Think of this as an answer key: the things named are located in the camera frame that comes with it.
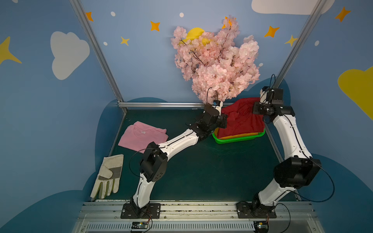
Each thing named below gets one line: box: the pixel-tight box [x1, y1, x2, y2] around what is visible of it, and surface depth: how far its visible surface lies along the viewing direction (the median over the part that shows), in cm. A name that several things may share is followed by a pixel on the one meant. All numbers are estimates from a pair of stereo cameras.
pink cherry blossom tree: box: [170, 15, 261, 103], surface depth 75 cm
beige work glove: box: [89, 154, 125, 200], surface depth 87 cm
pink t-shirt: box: [118, 120, 169, 154], surface depth 107 cm
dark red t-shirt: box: [217, 97, 265, 139], surface depth 89 cm
